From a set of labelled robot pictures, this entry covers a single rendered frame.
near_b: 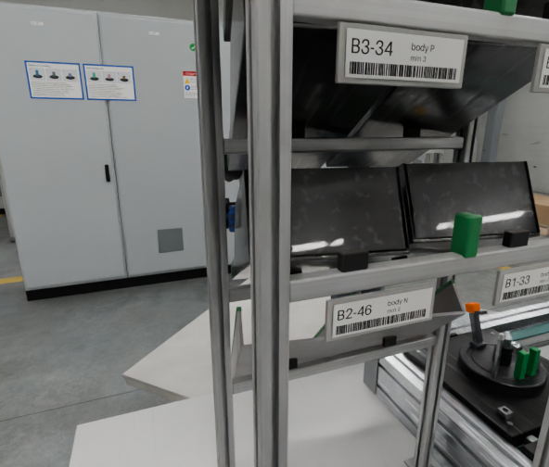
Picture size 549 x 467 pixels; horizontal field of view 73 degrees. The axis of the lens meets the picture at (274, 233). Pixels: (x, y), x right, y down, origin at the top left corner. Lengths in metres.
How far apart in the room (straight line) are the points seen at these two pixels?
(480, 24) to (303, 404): 0.71
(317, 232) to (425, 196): 0.12
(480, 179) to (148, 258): 3.30
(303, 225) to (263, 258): 0.08
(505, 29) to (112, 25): 3.26
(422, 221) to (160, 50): 3.19
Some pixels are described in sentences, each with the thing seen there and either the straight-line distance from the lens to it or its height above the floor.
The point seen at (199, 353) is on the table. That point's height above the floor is 0.86.
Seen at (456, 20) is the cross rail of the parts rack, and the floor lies 1.46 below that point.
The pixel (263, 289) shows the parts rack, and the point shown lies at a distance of 0.22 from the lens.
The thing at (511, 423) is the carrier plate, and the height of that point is 0.97.
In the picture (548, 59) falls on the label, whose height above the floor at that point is 1.45.
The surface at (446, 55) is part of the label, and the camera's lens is 0.26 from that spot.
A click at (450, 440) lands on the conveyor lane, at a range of 0.73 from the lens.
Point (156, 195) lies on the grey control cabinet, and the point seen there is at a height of 0.84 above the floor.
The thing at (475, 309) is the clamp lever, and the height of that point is 1.06.
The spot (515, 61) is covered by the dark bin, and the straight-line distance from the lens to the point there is 0.40.
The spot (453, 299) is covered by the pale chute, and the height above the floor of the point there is 1.19.
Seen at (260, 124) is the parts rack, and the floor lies 1.40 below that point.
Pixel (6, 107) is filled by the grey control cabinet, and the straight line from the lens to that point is 3.46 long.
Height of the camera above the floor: 1.40
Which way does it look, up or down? 16 degrees down
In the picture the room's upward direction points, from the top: straight up
